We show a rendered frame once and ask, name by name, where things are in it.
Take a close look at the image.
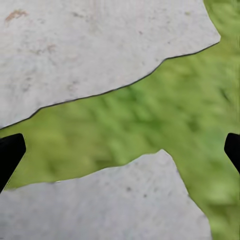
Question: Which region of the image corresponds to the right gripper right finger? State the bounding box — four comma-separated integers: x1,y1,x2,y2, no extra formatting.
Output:
224,133,240,173

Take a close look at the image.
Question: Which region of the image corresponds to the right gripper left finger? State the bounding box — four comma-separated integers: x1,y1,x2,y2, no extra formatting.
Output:
0,133,26,193

